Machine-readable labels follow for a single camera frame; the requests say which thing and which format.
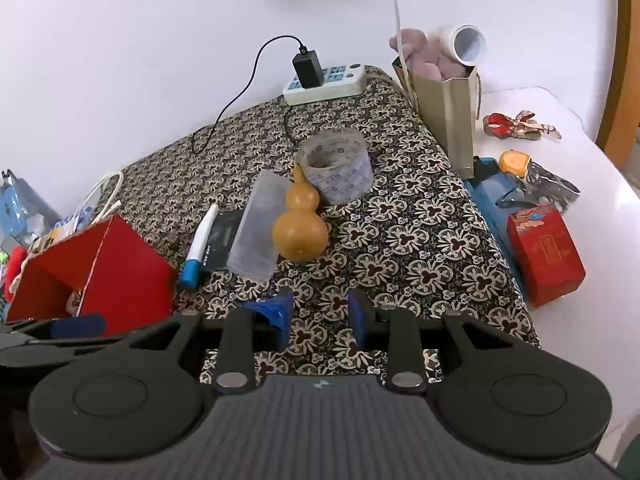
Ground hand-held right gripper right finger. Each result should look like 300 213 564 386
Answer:
347 289 506 393

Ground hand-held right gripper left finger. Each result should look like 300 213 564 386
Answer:
127 287 296 396

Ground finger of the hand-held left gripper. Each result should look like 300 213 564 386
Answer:
0 314 126 361

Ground red cardboard box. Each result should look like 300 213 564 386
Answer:
4 214 178 337

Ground translucent plastic bottle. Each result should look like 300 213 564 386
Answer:
226 169 293 281

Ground yellow gourd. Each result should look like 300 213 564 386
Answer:
271 162 331 262

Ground black card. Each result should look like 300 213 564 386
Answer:
202 210 247 272

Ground white pen with blue cap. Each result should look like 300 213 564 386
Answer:
178 203 221 291

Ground clear tape roll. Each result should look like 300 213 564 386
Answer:
298 128 375 206

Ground red plush toy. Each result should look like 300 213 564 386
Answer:
6 246 28 291

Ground orange yellow packet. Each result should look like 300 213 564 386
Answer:
32 227 68 252

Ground floral patterned cloth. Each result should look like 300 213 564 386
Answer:
92 64 543 386

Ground blue white patterned towel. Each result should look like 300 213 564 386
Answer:
55 205 97 233

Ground small red gift box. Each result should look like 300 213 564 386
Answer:
506 203 587 309

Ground gold gift bag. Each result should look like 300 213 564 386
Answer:
391 55 482 181

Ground metal pliers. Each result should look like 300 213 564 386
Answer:
495 160 582 213

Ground white power strip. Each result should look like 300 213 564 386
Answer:
282 61 367 107

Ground black charger adapter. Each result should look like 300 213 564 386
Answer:
292 47 326 90

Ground pink plush toy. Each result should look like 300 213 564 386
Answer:
389 27 471 81

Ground white paper roll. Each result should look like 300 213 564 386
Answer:
435 24 487 67

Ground white cable coil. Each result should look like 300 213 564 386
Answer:
75 171 126 226

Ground short black cord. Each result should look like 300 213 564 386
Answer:
283 104 302 147

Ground black charger cable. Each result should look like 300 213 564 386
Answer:
191 35 305 158

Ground thin white strap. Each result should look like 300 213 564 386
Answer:
387 0 418 108

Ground wooden frame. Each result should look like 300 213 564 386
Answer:
595 0 640 153

